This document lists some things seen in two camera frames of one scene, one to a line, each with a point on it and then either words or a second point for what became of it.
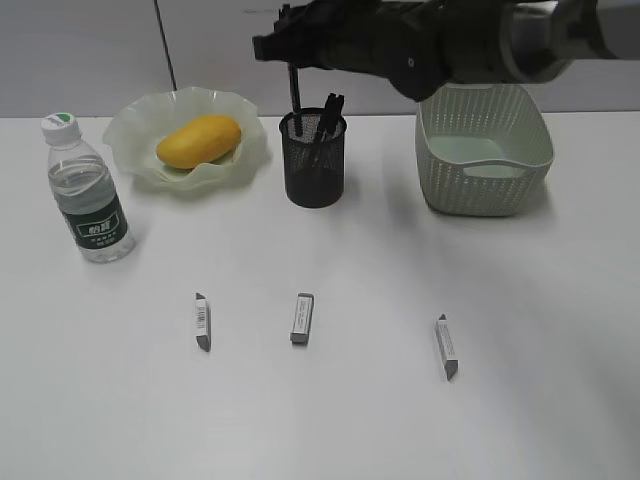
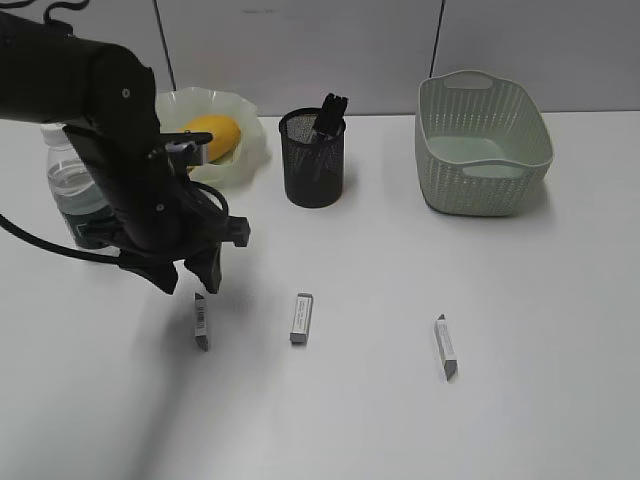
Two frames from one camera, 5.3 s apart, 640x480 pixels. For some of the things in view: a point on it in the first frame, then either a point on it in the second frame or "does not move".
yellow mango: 202,141 does not move
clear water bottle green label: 88,191 does not move
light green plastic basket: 484,150 does not move
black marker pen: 296,102 → 332,123
